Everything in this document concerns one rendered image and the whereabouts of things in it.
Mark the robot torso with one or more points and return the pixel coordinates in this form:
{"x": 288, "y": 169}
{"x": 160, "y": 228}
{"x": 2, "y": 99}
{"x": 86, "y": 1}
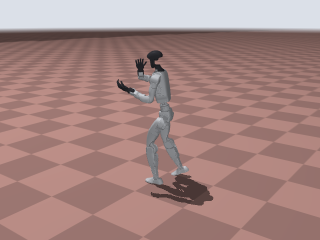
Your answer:
{"x": 163, "y": 95}

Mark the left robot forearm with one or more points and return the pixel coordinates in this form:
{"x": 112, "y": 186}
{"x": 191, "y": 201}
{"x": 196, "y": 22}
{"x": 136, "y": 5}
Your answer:
{"x": 142, "y": 97}

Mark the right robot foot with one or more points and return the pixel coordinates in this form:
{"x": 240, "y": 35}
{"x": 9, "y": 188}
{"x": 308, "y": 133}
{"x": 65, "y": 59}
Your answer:
{"x": 180, "y": 171}

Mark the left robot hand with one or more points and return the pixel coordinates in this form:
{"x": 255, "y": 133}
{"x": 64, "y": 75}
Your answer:
{"x": 124, "y": 88}

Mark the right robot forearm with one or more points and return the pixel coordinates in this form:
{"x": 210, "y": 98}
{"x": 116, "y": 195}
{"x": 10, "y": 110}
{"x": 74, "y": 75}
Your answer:
{"x": 144, "y": 77}

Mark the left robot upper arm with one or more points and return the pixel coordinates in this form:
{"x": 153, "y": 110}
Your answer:
{"x": 154, "y": 82}

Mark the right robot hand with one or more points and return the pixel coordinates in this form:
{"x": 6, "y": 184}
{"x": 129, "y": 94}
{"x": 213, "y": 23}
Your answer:
{"x": 140, "y": 65}

